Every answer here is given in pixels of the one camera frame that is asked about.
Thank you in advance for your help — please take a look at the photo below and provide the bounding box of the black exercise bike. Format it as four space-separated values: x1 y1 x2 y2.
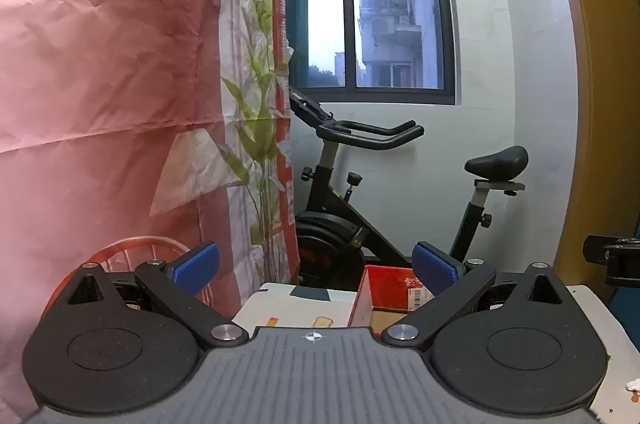
286 86 530 292

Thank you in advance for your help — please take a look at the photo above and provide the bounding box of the dark framed window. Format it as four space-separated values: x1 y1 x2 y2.
283 0 457 106

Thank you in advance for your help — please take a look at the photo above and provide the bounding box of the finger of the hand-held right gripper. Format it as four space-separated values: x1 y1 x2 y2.
584 234 640 290

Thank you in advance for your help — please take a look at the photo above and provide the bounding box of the yellow wooden door frame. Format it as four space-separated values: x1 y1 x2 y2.
540 0 640 291

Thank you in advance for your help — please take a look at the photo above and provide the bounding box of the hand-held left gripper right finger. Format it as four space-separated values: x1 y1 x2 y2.
382 241 585 350

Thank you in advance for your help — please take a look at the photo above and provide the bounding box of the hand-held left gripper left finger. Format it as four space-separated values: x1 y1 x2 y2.
44 241 249 350

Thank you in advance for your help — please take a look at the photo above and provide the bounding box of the red strawberry printed box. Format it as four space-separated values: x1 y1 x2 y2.
347 265 437 330

